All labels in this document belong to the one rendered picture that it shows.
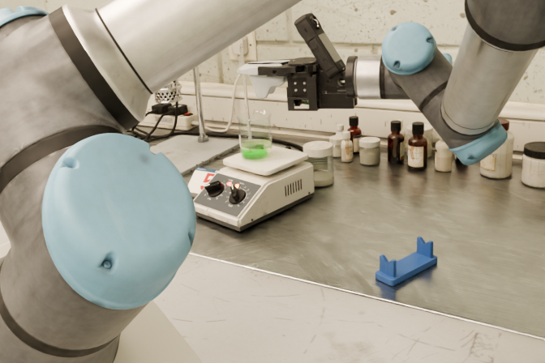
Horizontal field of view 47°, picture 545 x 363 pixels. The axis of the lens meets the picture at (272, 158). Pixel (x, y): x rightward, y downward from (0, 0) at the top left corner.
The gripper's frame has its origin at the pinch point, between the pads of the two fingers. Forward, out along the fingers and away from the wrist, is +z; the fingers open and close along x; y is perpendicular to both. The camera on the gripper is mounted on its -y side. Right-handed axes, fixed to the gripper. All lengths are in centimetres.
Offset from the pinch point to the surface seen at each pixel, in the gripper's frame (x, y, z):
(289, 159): 0.2, 17.1, -7.3
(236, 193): -10.7, 19.9, -0.7
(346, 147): 24.3, 22.2, -12.8
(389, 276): -25.3, 25.3, -28.6
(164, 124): 47, 24, 43
